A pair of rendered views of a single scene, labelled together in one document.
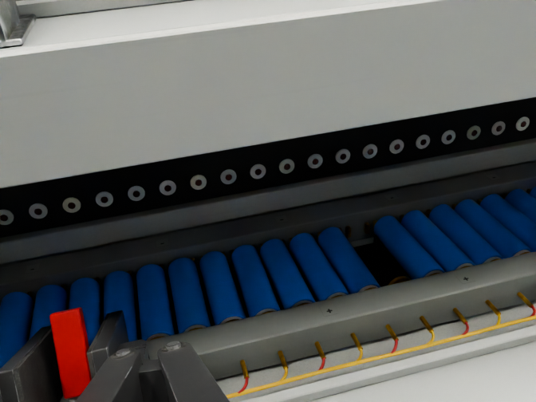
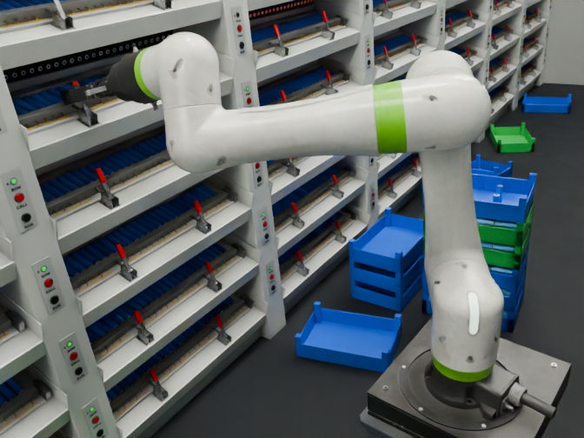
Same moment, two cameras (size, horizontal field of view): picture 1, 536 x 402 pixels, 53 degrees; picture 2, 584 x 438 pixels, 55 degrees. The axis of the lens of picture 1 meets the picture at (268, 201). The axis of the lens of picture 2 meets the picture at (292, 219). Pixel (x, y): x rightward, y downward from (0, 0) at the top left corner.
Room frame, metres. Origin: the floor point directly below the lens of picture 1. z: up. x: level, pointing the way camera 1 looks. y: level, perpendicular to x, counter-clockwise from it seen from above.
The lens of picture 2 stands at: (-0.96, 0.56, 1.20)
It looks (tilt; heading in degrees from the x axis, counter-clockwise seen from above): 27 degrees down; 319
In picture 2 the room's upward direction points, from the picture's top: 6 degrees counter-clockwise
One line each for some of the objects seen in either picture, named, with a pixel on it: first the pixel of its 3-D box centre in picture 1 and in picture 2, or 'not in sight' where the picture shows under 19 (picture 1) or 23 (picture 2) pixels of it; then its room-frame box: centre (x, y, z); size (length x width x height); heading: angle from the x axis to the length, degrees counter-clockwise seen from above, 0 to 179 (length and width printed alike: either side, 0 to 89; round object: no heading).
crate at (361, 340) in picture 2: not in sight; (349, 335); (0.03, -0.51, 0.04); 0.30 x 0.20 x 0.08; 24
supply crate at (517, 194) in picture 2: not in sight; (479, 191); (-0.17, -0.94, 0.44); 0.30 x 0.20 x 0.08; 17
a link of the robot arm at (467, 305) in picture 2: not in sight; (464, 319); (-0.50, -0.27, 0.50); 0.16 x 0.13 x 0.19; 130
